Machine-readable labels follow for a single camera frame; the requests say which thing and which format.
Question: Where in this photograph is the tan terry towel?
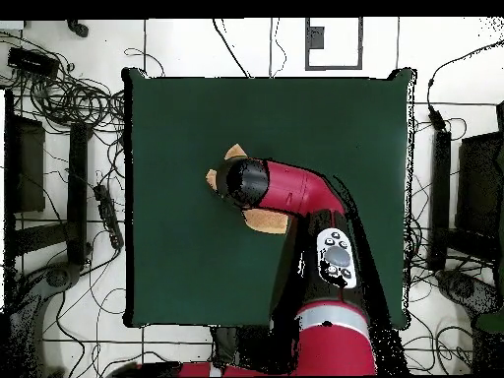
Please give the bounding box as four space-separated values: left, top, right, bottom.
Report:
205 143 293 236

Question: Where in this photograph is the dark green tablecloth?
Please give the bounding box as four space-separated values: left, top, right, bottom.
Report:
121 66 417 330

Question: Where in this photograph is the long black power strip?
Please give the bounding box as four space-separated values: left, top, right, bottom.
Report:
93 183 126 251

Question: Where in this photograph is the dark tripod base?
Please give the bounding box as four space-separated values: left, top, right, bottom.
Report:
7 260 85 377
434 268 504 316

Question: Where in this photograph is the small black curved object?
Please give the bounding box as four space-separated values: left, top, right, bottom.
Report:
65 18 91 39

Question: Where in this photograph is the black adapter box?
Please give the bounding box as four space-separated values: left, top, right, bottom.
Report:
6 45 61 79

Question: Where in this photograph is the long black floor cable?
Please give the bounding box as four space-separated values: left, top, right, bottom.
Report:
212 18 253 79

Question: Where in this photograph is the black metal stand frame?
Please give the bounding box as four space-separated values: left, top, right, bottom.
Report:
427 99 504 277
2 89 95 270

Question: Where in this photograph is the grey square floor frame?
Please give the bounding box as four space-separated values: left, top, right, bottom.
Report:
304 17 364 72

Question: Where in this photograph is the black cable with plug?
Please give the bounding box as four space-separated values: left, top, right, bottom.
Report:
425 38 504 133

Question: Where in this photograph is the black cable tangle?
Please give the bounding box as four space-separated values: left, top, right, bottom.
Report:
0 31 127 135

